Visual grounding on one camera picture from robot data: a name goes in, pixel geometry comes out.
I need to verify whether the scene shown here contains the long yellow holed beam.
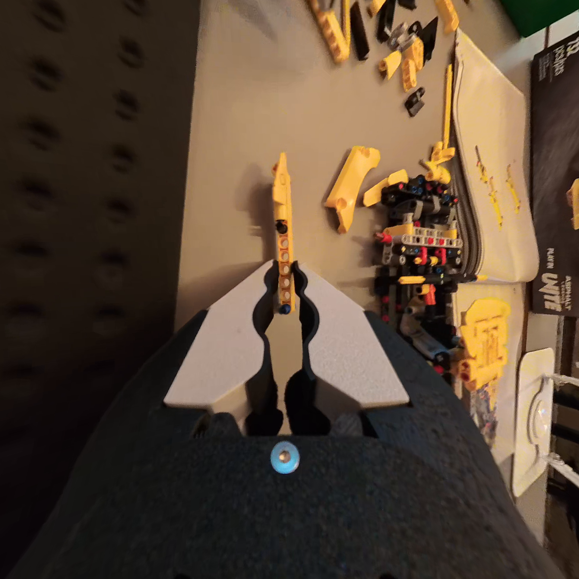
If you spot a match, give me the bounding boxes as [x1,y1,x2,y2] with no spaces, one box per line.
[275,210,298,316]

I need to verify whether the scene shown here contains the green storage bin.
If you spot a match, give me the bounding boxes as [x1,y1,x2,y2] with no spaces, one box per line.
[498,0,579,38]

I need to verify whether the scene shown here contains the yellow wheel arch panel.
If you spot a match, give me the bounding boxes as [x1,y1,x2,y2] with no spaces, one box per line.
[324,146,381,234]

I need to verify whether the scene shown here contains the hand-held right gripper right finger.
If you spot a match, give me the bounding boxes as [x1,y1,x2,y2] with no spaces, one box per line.
[285,261,411,437]

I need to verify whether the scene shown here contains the toy car set box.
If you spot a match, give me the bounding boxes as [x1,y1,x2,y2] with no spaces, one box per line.
[529,27,579,318]

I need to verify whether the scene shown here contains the small yellow curved panel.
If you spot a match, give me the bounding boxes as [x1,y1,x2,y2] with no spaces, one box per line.
[271,152,293,222]

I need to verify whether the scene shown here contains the scattered loose brick pieces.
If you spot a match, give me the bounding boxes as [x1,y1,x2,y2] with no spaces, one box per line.
[308,0,461,118]

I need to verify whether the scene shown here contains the partly built yellow toy car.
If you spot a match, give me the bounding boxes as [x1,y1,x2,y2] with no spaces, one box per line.
[362,168,512,395]

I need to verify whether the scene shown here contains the yellow rod with connector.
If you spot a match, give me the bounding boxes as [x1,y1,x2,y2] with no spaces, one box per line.
[423,63,457,182]

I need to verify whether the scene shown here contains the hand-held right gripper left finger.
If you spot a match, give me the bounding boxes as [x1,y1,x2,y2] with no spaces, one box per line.
[164,260,283,437]

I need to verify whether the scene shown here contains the grey desk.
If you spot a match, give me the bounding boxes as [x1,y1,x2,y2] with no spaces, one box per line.
[174,0,557,543]

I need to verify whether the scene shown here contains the black perforated foam pad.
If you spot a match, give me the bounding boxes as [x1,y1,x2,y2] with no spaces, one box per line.
[0,0,202,453]

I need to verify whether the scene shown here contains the instruction booklet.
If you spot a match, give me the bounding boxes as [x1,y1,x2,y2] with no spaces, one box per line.
[451,27,540,448]

